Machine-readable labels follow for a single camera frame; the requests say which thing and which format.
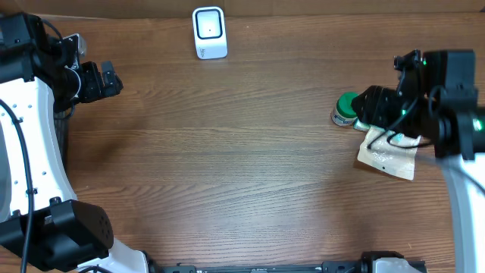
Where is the teal Kleenex tissue pack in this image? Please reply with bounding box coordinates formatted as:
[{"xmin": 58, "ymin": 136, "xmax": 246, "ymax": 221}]
[{"xmin": 353, "ymin": 120, "xmax": 371, "ymax": 132}]

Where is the green lid jar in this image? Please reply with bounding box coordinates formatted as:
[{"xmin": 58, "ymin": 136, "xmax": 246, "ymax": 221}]
[{"xmin": 330, "ymin": 93, "xmax": 358, "ymax": 127}]

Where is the grey plastic basket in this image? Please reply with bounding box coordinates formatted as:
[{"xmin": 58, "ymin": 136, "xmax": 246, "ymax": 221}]
[{"xmin": 54, "ymin": 109, "xmax": 72, "ymax": 169}]

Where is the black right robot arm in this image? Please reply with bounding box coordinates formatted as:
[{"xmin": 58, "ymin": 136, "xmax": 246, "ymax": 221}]
[{"xmin": 352, "ymin": 49, "xmax": 484, "ymax": 272}]

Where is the clear snack bag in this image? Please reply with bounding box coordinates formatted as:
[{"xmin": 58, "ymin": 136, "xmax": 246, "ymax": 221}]
[{"xmin": 357, "ymin": 127, "xmax": 421, "ymax": 180}]

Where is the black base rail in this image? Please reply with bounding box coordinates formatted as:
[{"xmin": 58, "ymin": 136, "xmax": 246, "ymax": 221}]
[{"xmin": 143, "ymin": 249, "xmax": 429, "ymax": 273}]

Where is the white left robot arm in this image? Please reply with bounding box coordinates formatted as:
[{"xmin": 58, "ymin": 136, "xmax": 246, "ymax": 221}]
[{"xmin": 1, "ymin": 12, "xmax": 158, "ymax": 272}]

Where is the white barcode scanner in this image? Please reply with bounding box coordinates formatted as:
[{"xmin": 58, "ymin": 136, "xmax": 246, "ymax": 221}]
[{"xmin": 192, "ymin": 6, "xmax": 228, "ymax": 60}]

